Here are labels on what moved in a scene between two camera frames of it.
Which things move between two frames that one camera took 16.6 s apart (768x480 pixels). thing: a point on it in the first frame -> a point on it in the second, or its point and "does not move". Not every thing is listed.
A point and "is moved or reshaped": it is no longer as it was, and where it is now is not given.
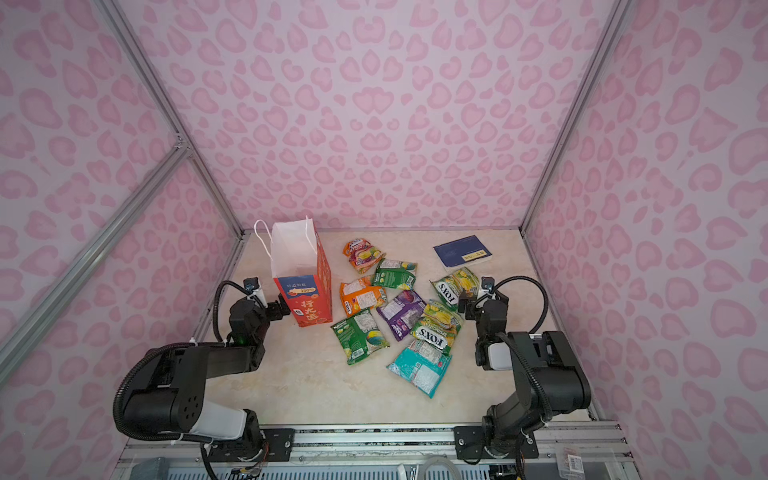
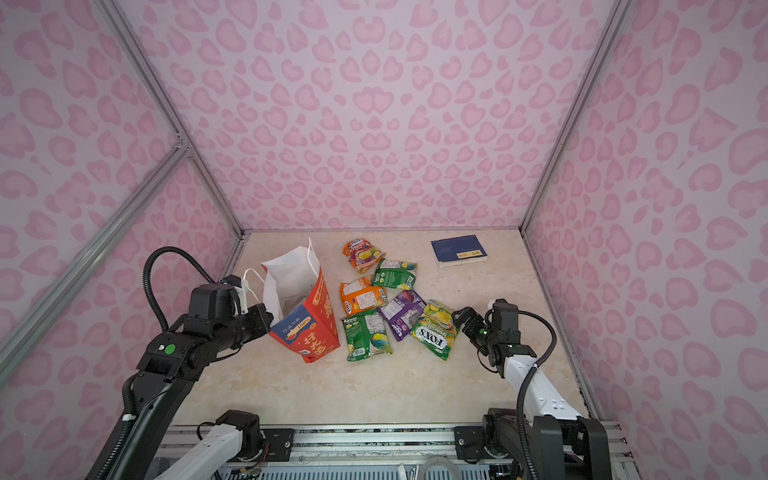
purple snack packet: x=402 y=312 does not move
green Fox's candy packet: x=438 y=325 does not move
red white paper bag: x=300 y=268 is moved or reshaped
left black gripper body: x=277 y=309 -> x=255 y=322
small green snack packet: x=395 y=274 does not move
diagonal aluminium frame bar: x=173 y=161 does not move
